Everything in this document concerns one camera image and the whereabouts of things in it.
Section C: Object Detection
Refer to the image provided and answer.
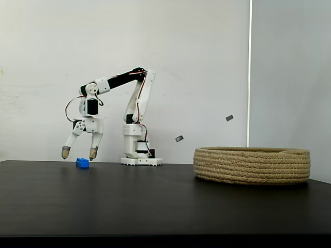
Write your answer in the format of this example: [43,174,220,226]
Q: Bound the red black white gripper cable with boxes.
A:
[64,95,104,123]

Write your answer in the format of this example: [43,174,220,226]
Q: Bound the red black white arm cable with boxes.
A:
[128,69,154,158]

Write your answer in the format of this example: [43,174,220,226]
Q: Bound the round woven rope basket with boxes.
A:
[193,146,311,185]

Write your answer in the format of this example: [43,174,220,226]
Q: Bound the white vertical wall trim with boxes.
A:
[247,0,253,148]

